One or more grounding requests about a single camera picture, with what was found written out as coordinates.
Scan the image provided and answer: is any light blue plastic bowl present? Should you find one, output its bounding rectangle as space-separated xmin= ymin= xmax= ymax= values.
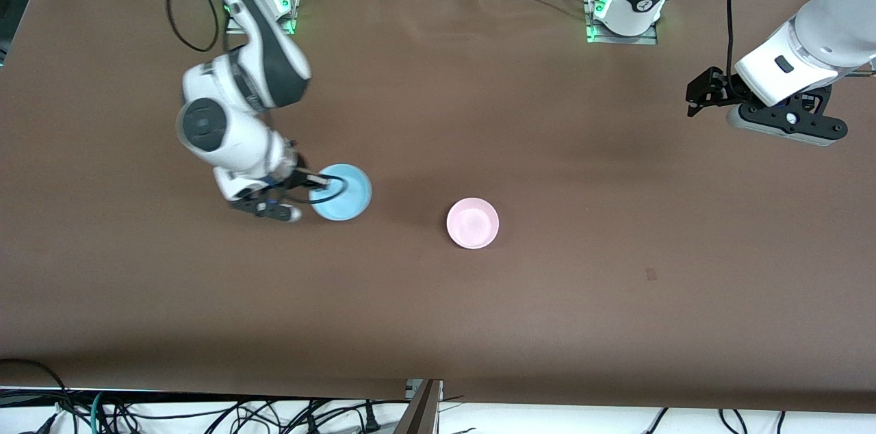
xmin=308 ymin=164 xmax=374 ymax=222

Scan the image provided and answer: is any pink plastic bowl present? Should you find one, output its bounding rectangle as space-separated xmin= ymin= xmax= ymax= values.
xmin=446 ymin=198 xmax=500 ymax=250

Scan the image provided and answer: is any brown table cover sheet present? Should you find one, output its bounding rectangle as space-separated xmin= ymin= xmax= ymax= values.
xmin=0 ymin=0 xmax=876 ymax=414

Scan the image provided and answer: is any aluminium profile beam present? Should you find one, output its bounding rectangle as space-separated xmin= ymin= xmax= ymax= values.
xmin=394 ymin=379 xmax=443 ymax=434

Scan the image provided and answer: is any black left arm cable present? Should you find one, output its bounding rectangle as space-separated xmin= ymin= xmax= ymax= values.
xmin=725 ymin=0 xmax=748 ymax=101

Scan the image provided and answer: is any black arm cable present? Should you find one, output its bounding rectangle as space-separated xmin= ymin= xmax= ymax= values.
xmin=725 ymin=0 xmax=748 ymax=101
xmin=166 ymin=0 xmax=351 ymax=206

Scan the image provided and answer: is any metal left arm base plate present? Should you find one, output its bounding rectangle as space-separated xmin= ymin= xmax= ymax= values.
xmin=584 ymin=0 xmax=660 ymax=46

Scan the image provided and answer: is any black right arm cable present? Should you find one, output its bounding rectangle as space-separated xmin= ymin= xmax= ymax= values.
xmin=166 ymin=0 xmax=351 ymax=206

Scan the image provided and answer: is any thick black floor cable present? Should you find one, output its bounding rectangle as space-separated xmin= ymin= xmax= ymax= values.
xmin=0 ymin=357 xmax=73 ymax=416

